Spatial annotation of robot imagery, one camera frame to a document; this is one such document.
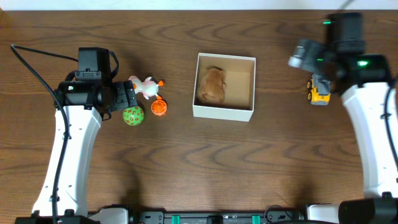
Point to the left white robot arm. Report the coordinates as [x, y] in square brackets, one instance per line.
[77, 124]

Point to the green number ball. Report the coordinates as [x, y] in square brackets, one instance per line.
[133, 116]

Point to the white cardboard box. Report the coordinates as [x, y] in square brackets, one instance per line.
[240, 79]

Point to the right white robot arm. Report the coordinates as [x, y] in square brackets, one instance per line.
[367, 89]

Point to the yellow grey toy truck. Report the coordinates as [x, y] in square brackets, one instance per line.
[319, 90]

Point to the brown plush hamster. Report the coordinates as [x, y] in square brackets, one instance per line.
[211, 88]

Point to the white duck toy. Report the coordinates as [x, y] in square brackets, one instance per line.
[148, 87]

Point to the orange round spinner toy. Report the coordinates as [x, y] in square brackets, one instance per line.
[159, 107]

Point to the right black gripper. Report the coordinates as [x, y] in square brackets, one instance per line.
[313, 58]

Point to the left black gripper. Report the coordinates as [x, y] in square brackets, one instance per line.
[125, 96]

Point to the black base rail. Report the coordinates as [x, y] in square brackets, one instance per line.
[356, 211]

